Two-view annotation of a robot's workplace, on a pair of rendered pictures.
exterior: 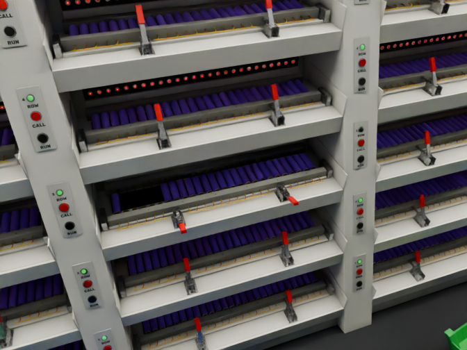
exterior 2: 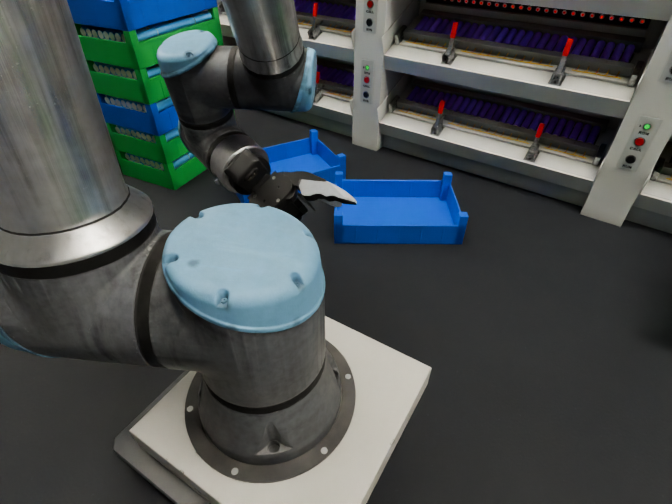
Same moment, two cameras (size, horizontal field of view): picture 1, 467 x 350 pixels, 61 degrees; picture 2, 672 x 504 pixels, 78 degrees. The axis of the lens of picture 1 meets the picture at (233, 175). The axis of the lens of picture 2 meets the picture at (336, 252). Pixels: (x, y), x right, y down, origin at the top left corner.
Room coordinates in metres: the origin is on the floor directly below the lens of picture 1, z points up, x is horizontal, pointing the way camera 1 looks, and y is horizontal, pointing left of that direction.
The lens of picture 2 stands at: (-0.14, -0.54, 0.62)
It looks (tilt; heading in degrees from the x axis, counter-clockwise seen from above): 40 degrees down; 50
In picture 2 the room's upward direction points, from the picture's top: straight up
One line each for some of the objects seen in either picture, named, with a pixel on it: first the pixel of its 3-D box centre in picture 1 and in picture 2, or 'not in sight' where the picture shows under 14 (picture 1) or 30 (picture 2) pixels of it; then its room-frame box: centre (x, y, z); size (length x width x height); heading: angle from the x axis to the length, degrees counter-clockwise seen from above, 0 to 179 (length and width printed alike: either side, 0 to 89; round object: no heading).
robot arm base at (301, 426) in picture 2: not in sight; (268, 373); (0.00, -0.25, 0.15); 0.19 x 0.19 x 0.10
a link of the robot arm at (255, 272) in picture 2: not in sight; (246, 300); (-0.01, -0.24, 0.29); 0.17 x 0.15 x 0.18; 133
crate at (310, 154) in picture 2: not in sight; (282, 165); (0.43, 0.37, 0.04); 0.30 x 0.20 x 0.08; 167
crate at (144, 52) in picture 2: not in sight; (151, 31); (0.26, 0.65, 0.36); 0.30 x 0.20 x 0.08; 23
